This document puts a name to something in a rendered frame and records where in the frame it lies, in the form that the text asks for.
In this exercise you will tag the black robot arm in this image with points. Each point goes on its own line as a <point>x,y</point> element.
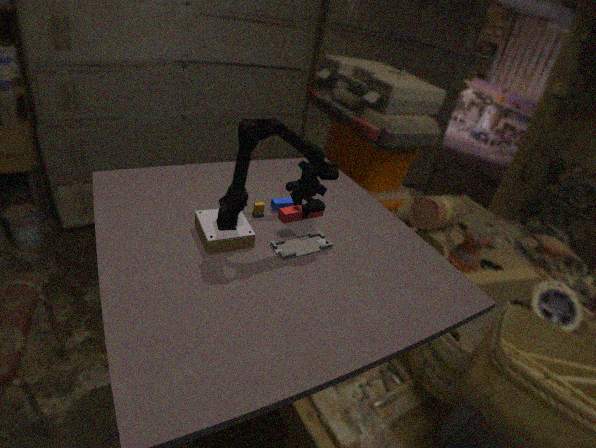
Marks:
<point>250,131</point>

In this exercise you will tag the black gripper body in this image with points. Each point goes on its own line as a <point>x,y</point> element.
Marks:
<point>305,190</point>

